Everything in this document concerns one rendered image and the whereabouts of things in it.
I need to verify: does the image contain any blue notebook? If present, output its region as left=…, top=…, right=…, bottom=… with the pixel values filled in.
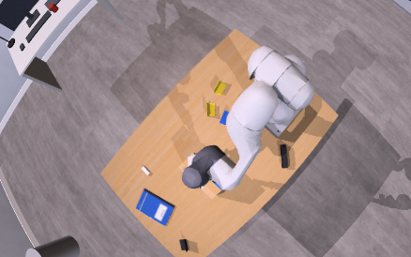
left=136, top=189, right=175, bottom=225

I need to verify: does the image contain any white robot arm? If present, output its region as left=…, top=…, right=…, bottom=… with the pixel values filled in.
left=182, top=46, right=314, bottom=190

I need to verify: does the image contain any blue rectangular block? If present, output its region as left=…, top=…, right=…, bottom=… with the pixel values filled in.
left=220, top=111, right=229, bottom=126

